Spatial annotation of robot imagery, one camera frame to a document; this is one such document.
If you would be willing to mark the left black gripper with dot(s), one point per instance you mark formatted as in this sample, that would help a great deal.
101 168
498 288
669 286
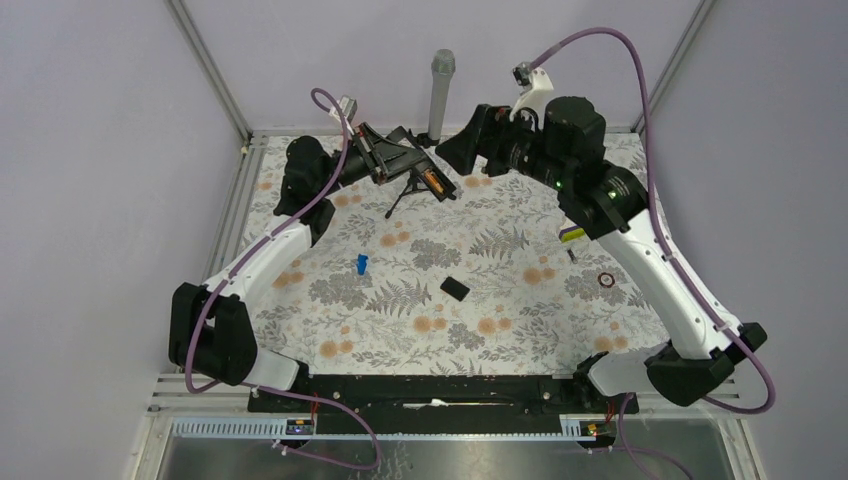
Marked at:
374 157

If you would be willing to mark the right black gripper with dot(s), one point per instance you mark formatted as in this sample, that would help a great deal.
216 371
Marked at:
487 130

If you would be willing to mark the black remote control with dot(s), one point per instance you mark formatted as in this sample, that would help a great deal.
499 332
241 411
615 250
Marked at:
449 188

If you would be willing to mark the black battery cover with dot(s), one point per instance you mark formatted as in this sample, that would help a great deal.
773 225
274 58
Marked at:
454 288

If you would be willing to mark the orange battery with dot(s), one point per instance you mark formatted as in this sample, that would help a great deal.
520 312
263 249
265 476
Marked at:
433 181

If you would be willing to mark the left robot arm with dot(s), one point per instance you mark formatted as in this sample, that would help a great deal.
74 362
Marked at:
211 331

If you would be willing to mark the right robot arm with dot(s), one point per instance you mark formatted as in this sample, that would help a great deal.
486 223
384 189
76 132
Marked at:
566 153

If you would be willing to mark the black microphone tripod stand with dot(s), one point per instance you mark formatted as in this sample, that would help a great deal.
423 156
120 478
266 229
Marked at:
412 186

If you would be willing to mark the grey microphone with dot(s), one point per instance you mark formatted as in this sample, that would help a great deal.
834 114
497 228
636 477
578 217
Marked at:
443 67

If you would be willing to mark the blue plastic block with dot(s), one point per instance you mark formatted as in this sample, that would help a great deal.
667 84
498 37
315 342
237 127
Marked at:
361 265

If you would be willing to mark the yellow purple sponge block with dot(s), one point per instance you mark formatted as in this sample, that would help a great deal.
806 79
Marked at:
571 233

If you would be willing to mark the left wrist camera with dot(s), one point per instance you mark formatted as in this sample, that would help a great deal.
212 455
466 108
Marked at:
346 110

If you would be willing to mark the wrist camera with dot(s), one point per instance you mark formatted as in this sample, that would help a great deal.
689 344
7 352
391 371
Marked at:
346 110
536 88

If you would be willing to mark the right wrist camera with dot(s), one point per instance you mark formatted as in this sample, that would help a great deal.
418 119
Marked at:
536 88

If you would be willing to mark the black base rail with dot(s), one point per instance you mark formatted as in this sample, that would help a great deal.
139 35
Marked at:
442 405

